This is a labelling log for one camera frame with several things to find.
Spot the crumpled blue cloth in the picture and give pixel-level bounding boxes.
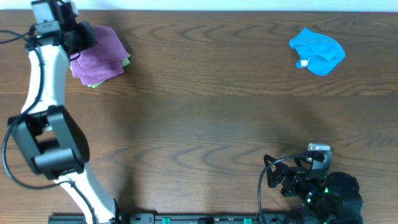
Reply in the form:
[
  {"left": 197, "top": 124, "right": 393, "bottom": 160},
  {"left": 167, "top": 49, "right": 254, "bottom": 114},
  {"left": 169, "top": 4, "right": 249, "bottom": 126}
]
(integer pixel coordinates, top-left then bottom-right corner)
[{"left": 289, "top": 28, "right": 346, "bottom": 77}]

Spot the folded green cloth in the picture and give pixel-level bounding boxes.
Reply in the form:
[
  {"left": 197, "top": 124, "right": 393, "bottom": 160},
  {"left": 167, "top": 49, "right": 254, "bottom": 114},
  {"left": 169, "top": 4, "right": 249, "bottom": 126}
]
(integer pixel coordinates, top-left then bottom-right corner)
[{"left": 80, "top": 58, "right": 130, "bottom": 88}]

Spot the purple microfibre cloth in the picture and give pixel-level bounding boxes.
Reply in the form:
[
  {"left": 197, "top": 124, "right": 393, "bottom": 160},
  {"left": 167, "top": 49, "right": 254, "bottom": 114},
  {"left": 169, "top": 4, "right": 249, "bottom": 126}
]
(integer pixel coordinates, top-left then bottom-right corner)
[{"left": 78, "top": 26, "right": 129, "bottom": 68}]

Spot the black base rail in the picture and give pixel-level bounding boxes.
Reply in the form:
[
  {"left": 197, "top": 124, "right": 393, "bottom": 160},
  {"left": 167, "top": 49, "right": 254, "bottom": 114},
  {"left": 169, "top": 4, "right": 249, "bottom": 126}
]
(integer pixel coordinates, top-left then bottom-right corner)
[{"left": 48, "top": 212, "right": 299, "bottom": 224}]

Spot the folded purple cloth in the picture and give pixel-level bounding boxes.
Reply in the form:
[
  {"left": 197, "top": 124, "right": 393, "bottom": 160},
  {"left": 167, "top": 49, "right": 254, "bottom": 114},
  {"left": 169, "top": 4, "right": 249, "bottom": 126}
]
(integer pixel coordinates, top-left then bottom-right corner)
[{"left": 70, "top": 61, "right": 124, "bottom": 85}]

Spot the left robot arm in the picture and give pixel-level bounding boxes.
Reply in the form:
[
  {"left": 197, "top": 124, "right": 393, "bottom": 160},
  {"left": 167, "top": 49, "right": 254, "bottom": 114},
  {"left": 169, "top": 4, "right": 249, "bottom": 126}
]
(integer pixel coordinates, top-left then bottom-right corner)
[{"left": 5, "top": 0, "right": 127, "bottom": 223}]

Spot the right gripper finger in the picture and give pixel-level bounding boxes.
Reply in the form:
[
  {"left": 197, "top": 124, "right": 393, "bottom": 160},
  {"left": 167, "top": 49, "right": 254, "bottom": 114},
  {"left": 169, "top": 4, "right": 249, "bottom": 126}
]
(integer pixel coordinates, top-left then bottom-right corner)
[
  {"left": 264, "top": 154, "right": 285, "bottom": 174},
  {"left": 266, "top": 169, "right": 284, "bottom": 188}
]

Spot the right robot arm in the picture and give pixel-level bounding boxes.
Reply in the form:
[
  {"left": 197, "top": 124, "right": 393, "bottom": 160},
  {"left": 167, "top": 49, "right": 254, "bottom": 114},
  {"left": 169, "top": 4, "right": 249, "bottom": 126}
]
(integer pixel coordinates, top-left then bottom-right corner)
[{"left": 257, "top": 151, "right": 363, "bottom": 224}]

